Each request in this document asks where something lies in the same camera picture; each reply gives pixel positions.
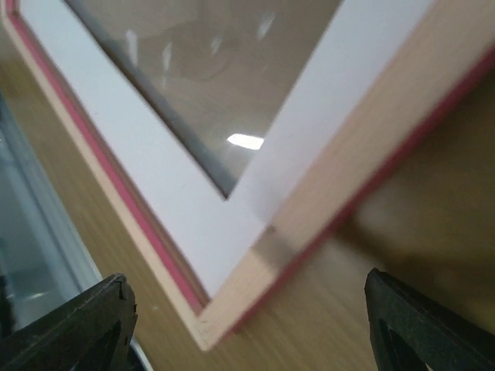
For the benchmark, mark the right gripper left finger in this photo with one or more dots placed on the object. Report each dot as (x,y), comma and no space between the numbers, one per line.
(92,331)

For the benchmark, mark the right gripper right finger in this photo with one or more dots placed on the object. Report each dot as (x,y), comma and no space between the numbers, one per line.
(409,331)

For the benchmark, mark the pink wooden picture frame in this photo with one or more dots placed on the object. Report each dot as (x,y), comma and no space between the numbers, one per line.
(451,45)

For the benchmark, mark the white photo mat board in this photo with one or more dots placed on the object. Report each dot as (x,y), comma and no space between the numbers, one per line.
(213,231)

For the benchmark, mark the aluminium front rail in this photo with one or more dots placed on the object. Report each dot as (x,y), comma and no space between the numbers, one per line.
(43,259)

